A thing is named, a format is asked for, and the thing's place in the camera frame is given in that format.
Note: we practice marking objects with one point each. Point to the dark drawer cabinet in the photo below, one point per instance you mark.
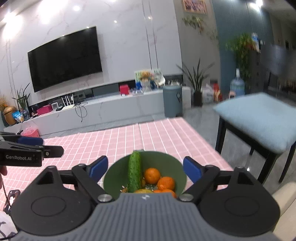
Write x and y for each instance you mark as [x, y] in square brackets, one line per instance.
[259, 75]

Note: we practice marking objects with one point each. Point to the red box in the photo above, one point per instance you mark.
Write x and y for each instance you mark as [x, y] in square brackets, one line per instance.
[124, 89]

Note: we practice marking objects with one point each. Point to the large green pear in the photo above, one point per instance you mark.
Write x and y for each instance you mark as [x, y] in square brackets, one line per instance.
[143, 191]

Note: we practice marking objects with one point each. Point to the pink box on console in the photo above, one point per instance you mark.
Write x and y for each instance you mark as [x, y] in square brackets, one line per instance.
[45, 109]

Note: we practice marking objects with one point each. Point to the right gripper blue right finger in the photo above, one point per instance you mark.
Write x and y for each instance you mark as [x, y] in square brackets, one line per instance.
[202, 177]

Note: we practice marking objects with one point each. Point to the green cucumber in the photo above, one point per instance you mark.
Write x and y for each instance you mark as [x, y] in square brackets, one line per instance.
[134, 174]

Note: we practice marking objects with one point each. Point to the pink plastic basket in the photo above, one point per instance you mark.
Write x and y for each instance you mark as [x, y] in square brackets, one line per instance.
[30, 131]

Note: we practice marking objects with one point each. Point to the white marble tv console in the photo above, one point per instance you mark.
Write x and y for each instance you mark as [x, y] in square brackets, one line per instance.
[132, 108]

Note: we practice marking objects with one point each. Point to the orange back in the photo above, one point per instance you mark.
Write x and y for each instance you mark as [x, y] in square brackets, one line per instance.
[152, 176]

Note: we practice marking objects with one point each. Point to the water jug bottle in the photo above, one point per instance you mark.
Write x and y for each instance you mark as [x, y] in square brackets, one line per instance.
[237, 85]

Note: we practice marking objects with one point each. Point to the pink checkered tablecloth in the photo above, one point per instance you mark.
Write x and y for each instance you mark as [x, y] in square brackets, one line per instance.
[173, 136]

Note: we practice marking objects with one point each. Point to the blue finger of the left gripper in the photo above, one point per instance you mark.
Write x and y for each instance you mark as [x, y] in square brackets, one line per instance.
[17, 138]

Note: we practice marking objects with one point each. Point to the white wifi router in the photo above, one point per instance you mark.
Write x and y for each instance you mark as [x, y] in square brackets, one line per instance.
[67, 103]

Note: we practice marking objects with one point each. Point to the potted long-leaf plant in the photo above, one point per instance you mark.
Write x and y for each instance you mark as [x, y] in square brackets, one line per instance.
[196, 76]

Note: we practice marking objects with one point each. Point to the grey trash bin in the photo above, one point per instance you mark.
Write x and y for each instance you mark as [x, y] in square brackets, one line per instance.
[173, 102]

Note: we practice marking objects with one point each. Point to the green colander bowl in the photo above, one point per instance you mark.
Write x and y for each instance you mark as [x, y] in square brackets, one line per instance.
[115, 180]

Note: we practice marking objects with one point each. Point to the teddy bear toy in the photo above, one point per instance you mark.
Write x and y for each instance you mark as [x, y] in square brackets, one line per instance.
[145, 76]

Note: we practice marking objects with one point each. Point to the black wall television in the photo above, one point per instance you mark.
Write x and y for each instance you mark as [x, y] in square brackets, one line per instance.
[68, 57]

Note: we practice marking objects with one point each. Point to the potted plant left side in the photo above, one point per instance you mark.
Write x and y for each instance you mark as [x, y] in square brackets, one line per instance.
[22, 100]

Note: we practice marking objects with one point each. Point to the white plastic bag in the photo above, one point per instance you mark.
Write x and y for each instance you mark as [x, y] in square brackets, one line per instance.
[207, 94]

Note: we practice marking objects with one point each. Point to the leafy plant on cabinet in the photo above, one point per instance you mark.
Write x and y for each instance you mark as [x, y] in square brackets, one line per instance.
[241, 46]

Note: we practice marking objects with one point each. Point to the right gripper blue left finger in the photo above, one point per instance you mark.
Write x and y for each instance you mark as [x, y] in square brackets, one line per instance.
[87, 178]

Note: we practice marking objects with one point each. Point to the framed wall picture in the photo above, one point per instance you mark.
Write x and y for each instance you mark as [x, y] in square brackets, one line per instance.
[195, 6]

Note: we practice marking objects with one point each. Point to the brown longan right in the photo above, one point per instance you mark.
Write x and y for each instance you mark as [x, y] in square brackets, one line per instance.
[143, 183]

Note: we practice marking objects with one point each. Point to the light blue seat cushion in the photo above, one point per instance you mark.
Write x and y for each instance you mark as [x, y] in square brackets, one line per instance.
[254, 105]

